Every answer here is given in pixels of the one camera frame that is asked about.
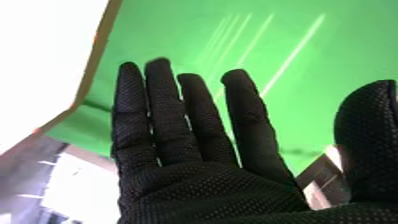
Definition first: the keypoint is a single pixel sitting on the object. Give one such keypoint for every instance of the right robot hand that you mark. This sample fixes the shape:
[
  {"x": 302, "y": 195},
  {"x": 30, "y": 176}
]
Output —
[{"x": 201, "y": 186}]

